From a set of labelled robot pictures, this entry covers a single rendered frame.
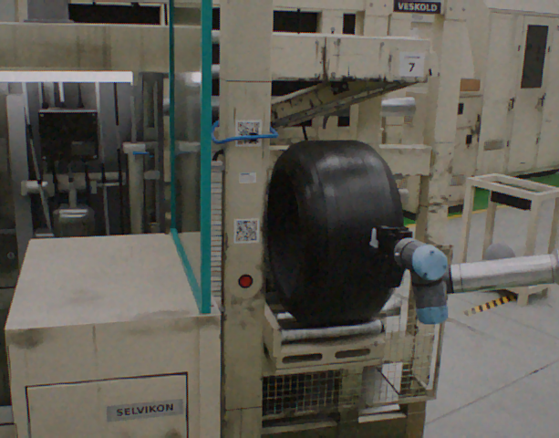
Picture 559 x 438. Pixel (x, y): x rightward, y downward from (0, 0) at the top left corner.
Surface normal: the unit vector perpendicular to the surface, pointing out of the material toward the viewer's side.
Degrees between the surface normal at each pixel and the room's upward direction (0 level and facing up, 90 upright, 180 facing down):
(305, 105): 90
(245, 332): 90
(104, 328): 90
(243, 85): 90
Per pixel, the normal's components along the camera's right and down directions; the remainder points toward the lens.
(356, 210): 0.24, -0.22
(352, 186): 0.21, -0.43
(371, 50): 0.26, 0.28
